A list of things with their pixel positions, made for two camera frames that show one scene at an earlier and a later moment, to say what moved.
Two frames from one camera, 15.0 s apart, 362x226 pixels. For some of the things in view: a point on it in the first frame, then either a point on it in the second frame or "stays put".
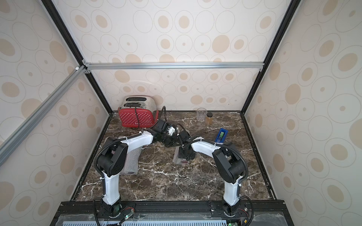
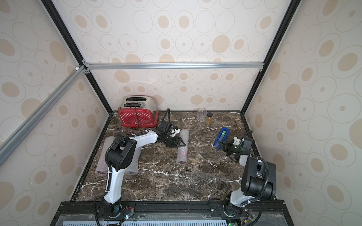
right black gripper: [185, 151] to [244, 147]
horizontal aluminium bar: [219, 65] stays put
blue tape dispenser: [221, 135] stays put
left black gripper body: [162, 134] stays put
